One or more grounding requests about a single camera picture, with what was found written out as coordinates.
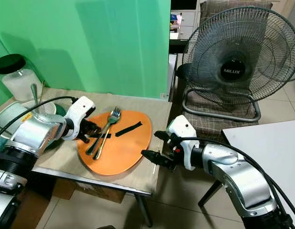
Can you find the silver metal spoon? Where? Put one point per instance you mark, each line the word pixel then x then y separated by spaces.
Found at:
pixel 35 93

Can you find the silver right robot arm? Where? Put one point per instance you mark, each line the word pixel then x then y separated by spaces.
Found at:
pixel 238 177

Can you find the brown cardboard box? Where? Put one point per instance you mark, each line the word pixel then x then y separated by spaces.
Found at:
pixel 95 192

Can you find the beige table cloth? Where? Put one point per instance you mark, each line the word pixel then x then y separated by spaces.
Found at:
pixel 138 183

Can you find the orange round plate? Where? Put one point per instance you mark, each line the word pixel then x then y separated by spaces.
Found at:
pixel 121 152

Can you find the glass jar with black lid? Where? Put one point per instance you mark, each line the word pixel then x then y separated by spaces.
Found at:
pixel 23 82

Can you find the black metal furniture leg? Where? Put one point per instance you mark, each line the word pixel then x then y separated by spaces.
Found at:
pixel 209 193

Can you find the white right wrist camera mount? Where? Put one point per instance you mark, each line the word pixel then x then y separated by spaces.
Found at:
pixel 181 128

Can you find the white side table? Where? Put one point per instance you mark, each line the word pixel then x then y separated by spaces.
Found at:
pixel 271 152

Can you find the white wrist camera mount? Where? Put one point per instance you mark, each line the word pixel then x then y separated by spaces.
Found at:
pixel 83 108
pixel 181 128

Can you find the white wall socket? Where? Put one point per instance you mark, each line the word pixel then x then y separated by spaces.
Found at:
pixel 163 95

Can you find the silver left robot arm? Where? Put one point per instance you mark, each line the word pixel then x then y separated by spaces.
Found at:
pixel 34 136

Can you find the silver metal fork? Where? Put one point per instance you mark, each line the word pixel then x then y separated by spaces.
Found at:
pixel 109 125

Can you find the white ceramic bowl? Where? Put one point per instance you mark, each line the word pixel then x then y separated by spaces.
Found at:
pixel 48 108

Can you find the grey Milux floor fan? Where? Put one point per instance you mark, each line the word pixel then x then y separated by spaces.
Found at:
pixel 231 71

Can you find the dark green small dish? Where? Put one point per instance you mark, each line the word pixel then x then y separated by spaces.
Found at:
pixel 60 109

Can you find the white drawer cabinet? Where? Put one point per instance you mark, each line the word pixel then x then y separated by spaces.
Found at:
pixel 183 21

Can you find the black flat strip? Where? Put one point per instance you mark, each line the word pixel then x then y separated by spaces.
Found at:
pixel 129 129

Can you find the green backdrop screen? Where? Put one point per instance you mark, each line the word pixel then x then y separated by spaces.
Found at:
pixel 95 43

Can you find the grey metal table leg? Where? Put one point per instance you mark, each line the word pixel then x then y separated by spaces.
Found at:
pixel 143 210

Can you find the brown plaid chair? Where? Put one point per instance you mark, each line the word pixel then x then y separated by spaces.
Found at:
pixel 200 125

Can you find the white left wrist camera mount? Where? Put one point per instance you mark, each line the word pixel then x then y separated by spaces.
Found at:
pixel 83 108

